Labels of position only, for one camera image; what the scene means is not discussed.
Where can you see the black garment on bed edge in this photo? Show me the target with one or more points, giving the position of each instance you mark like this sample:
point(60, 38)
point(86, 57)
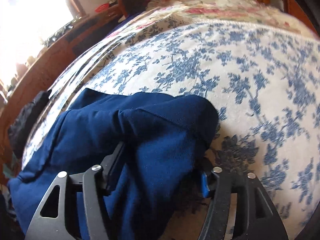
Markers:
point(19, 131)

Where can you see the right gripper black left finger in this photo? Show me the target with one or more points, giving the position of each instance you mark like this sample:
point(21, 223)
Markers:
point(56, 217)

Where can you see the wooden louvered wardrobe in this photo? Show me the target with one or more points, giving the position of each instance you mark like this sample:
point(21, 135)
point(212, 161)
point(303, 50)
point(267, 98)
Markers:
point(291, 7)

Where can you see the blue floral white bedspread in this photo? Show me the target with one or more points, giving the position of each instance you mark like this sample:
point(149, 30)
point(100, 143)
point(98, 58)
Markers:
point(246, 95)

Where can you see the wooden desk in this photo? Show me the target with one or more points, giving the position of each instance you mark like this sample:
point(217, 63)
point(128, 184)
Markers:
point(45, 70)

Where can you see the window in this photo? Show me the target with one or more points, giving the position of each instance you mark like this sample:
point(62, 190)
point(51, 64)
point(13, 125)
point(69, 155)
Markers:
point(25, 25)

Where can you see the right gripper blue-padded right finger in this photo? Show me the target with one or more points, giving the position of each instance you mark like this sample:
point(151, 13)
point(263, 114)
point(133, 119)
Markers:
point(239, 207)

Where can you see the red basket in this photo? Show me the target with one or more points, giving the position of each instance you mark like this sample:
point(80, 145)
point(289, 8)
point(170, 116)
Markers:
point(102, 8)

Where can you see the navy blue suit jacket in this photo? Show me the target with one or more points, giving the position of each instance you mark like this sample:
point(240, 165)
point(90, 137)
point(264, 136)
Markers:
point(164, 137)

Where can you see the pink floral quilt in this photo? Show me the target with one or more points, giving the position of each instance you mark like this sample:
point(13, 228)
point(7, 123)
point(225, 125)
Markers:
point(202, 11)

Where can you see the dark wooden chair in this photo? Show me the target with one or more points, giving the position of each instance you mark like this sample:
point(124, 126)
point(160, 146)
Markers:
point(132, 7)

